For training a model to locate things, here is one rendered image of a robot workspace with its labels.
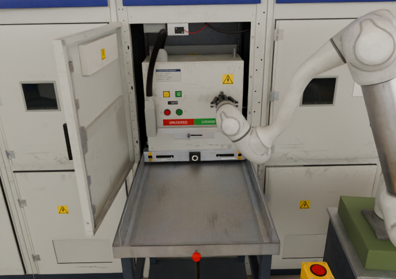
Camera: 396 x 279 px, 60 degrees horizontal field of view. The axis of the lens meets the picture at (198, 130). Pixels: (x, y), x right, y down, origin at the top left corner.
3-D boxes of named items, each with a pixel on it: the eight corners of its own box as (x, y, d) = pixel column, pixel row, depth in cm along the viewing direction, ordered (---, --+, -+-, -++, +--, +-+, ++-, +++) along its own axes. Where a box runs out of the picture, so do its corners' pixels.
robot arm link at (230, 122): (209, 113, 143) (228, 135, 147) (211, 126, 129) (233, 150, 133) (229, 96, 141) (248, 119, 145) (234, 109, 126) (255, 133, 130)
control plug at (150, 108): (156, 136, 167) (154, 102, 160) (146, 136, 167) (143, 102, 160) (157, 130, 174) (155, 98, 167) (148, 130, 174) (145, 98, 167)
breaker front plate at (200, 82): (240, 152, 182) (243, 62, 164) (149, 154, 182) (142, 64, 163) (240, 150, 183) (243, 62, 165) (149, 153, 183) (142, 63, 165)
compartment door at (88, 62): (77, 236, 132) (40, 40, 104) (124, 160, 190) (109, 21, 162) (94, 236, 132) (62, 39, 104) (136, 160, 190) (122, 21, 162)
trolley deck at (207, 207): (279, 254, 128) (280, 242, 126) (113, 258, 128) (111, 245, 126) (251, 168, 191) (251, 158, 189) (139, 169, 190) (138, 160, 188)
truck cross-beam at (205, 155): (245, 159, 184) (246, 149, 181) (144, 162, 183) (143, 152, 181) (244, 155, 188) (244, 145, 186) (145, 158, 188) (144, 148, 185)
